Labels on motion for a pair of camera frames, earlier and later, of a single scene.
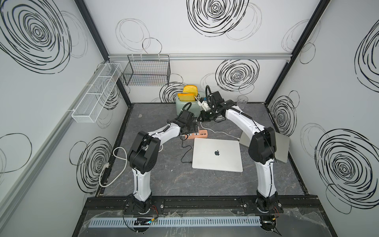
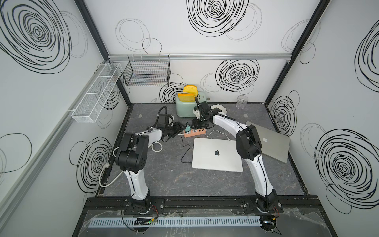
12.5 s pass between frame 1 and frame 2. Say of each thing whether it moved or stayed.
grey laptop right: stayed
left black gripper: moved
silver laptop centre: stayed
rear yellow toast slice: stayed
